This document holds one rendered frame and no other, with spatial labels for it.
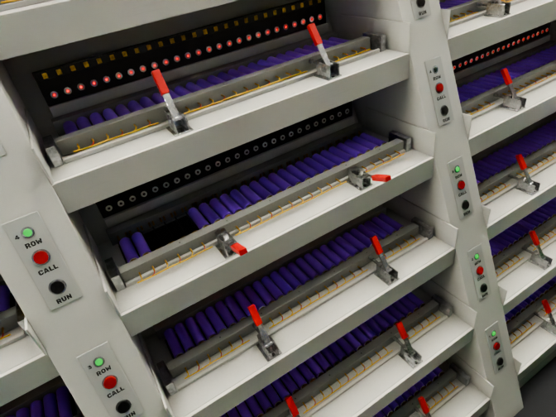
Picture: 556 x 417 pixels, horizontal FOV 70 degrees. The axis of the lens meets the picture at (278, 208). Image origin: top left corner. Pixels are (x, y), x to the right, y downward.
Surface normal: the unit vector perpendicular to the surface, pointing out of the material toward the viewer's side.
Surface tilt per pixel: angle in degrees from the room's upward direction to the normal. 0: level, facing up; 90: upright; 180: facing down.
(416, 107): 90
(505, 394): 90
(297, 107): 111
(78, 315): 90
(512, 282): 22
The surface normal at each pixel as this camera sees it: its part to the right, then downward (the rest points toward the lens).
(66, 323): 0.43, 0.11
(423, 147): -0.84, 0.40
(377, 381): -0.15, -0.80
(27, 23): 0.51, 0.43
